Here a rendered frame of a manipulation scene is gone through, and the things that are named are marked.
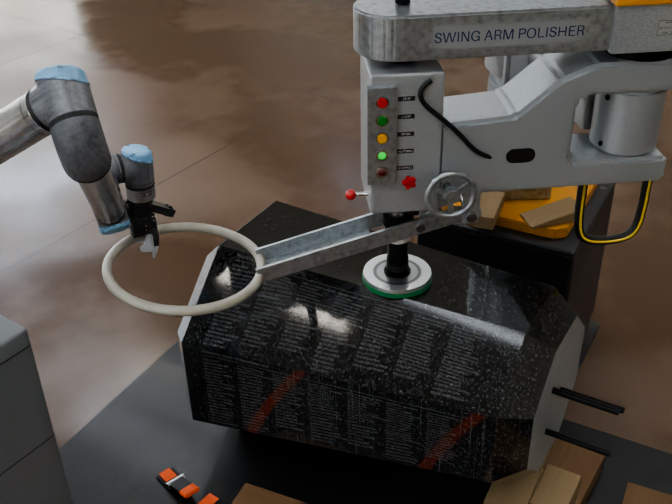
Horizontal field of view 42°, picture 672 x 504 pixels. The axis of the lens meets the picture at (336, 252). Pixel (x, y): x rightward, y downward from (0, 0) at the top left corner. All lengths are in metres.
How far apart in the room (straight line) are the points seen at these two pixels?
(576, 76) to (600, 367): 1.70
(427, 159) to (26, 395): 1.39
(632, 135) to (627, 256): 2.04
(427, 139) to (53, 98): 0.97
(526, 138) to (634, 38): 0.38
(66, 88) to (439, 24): 0.92
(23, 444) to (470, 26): 1.81
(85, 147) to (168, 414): 1.70
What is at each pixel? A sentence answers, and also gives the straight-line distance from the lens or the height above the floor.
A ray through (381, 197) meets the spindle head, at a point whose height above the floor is 1.21.
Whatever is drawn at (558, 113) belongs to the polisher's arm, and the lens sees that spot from 2.50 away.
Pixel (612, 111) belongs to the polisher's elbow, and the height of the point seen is 1.40.
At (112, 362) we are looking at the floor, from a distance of 3.92.
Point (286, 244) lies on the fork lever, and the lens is 2.72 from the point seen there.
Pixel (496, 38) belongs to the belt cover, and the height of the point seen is 1.65.
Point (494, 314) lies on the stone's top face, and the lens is 2.64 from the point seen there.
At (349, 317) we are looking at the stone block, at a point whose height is 0.77.
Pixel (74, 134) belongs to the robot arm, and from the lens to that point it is 2.10.
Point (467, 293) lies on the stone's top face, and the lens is 2.72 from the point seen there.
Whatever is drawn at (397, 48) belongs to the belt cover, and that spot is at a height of 1.64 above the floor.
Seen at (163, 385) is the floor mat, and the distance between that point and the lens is 3.73.
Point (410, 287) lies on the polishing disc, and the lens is 2.68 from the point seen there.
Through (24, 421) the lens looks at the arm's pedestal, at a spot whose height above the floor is 0.55.
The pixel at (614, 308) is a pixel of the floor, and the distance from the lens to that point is 4.22.
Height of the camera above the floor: 2.42
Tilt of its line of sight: 33 degrees down
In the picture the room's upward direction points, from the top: 1 degrees counter-clockwise
